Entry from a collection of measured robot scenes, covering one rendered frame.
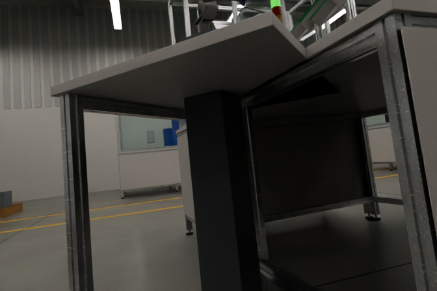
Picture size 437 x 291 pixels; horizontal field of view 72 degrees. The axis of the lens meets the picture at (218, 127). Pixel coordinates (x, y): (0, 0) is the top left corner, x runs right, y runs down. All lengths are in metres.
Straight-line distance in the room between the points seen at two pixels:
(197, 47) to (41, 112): 9.12
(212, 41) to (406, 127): 0.40
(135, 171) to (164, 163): 0.59
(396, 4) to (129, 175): 5.83
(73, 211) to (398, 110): 0.85
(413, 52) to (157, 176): 5.79
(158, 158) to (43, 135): 4.27
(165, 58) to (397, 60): 0.47
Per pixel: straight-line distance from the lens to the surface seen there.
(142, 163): 6.18
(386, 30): 0.69
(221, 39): 0.63
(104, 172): 9.26
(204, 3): 1.24
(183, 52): 0.68
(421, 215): 0.66
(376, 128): 6.92
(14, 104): 9.90
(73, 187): 0.96
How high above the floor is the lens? 0.60
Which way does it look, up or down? 6 degrees up
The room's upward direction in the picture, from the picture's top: 6 degrees counter-clockwise
